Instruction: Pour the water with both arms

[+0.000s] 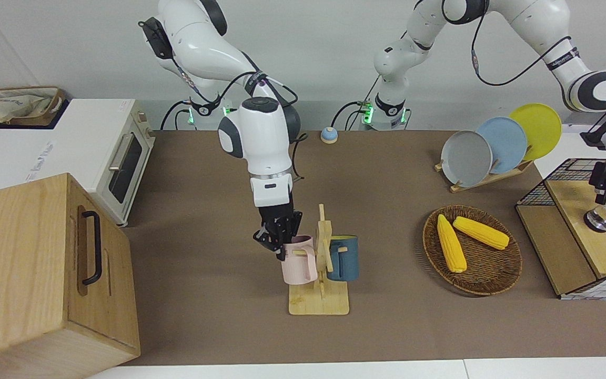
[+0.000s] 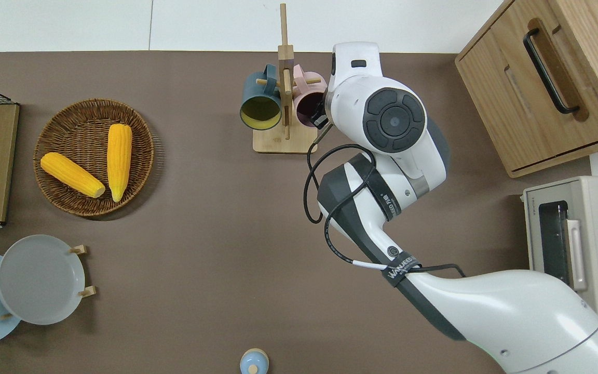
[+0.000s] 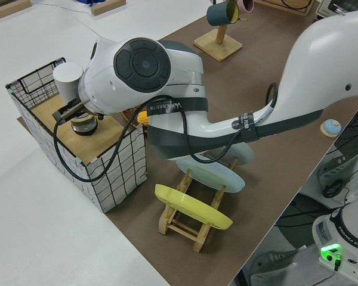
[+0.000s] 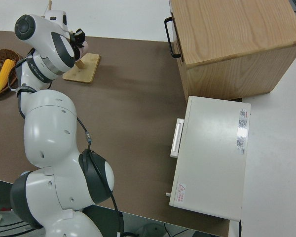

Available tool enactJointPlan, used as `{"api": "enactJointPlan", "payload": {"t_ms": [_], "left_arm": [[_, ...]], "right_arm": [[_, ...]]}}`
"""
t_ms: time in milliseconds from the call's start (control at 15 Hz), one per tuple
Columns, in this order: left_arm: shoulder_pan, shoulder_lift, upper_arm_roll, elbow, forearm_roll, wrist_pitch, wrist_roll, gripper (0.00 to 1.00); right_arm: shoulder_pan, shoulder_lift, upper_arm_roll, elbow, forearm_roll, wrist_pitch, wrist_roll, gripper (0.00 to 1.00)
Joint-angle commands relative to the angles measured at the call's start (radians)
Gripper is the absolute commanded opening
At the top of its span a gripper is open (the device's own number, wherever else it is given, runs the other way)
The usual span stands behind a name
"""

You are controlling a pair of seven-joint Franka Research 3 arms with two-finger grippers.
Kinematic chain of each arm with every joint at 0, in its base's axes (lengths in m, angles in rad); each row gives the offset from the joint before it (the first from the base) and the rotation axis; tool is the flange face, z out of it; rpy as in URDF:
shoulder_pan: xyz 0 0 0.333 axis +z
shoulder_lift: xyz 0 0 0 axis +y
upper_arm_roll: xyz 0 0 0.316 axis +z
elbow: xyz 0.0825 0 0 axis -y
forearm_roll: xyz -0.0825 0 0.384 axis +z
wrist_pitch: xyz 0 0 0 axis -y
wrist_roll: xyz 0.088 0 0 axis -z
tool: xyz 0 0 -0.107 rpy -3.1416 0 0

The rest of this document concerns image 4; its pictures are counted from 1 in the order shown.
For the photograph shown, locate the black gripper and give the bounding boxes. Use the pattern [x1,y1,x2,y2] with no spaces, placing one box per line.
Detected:
[69,28,86,48]

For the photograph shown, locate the pink ceramic mug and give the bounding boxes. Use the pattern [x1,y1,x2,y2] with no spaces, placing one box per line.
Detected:
[75,40,90,60]

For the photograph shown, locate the wooden mug rack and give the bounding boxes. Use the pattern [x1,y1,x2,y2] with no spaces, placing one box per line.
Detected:
[47,0,101,83]

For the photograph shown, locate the yellow corn cob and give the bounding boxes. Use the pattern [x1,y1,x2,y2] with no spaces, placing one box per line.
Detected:
[0,59,16,93]

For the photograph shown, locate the brown table mat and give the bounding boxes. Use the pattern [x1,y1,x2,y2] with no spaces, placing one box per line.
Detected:
[0,30,242,237]

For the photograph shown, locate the light wooden cabinet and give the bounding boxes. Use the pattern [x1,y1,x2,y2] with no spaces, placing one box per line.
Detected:
[169,0,296,101]

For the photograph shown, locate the white toaster oven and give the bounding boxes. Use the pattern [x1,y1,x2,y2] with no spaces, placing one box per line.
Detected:
[165,95,252,221]

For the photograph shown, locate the black cabinet handle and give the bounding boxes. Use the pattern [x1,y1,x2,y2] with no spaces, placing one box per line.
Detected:
[164,17,183,59]

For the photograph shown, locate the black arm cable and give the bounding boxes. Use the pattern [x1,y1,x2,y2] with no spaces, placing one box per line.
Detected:
[14,49,125,237]

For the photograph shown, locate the toaster oven door handle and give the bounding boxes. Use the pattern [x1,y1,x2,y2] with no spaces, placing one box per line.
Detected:
[170,118,185,158]

